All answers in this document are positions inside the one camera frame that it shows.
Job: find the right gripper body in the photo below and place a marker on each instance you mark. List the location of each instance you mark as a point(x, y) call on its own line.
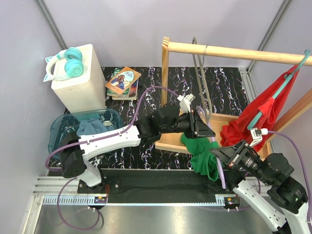
point(244, 157)

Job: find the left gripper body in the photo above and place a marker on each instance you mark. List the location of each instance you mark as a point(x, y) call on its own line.
point(190, 126)

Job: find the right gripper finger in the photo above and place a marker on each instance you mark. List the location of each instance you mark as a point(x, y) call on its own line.
point(227, 151)
point(230, 161)

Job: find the purple hanger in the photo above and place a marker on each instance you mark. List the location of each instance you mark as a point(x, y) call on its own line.
point(215, 144)

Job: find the green tank top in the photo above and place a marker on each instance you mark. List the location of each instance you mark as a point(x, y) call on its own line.
point(202, 161)

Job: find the grey hanger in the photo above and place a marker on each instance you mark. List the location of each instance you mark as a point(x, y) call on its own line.
point(203, 87)

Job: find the blue tank top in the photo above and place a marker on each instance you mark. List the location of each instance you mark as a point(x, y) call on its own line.
point(91, 127)

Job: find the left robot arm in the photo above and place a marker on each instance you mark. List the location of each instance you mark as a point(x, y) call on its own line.
point(76, 151)

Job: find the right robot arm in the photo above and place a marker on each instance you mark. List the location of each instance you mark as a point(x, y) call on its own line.
point(275, 171)

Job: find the red tank top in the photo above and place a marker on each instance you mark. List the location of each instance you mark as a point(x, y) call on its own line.
point(236, 131)

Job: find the teal hanger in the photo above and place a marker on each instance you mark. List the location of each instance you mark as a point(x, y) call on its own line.
point(287, 79)

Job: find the wooden clothes rack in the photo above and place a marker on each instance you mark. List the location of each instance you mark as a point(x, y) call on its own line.
point(171, 142)

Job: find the green bottom book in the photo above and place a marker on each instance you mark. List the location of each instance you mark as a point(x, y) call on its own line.
point(129, 94)

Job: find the orange top book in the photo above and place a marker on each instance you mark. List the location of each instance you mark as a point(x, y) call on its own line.
point(122, 80)

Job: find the teal plastic bin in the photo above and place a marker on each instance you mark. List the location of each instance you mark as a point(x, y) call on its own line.
point(70, 123)

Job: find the white box stand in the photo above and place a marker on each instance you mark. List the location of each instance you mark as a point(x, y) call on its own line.
point(86, 92)

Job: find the teal cat-ear headphones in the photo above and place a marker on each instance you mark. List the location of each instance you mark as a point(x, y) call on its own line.
point(73, 67)

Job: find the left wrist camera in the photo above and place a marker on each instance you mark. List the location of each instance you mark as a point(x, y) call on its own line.
point(185, 102)

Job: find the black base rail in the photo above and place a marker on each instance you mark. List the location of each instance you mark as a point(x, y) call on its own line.
point(156, 187)

